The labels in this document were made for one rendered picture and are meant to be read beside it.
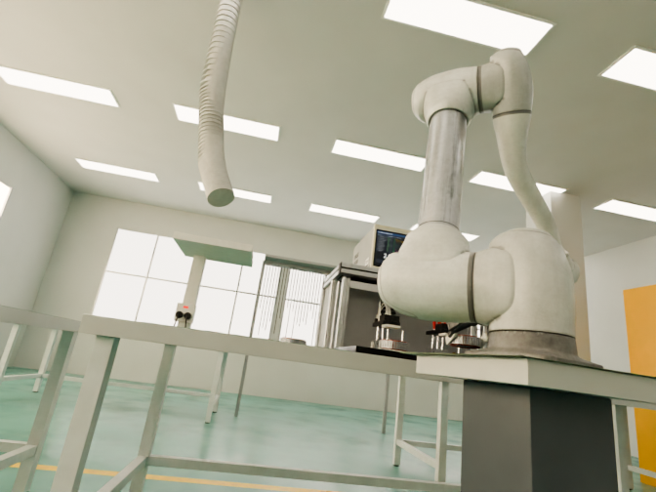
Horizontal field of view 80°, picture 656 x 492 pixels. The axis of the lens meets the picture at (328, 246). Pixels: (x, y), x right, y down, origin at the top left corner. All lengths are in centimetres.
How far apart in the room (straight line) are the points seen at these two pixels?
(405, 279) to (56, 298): 809
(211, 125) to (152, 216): 596
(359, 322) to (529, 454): 111
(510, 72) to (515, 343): 73
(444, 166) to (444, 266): 30
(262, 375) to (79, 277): 384
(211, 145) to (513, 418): 224
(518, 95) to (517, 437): 85
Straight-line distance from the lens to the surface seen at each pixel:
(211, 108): 278
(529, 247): 86
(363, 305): 177
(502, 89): 123
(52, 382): 229
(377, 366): 124
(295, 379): 789
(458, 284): 84
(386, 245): 172
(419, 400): 855
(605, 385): 77
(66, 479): 133
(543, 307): 83
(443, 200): 99
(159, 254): 828
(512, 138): 122
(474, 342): 143
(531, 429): 77
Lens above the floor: 70
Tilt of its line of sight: 17 degrees up
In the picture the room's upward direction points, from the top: 8 degrees clockwise
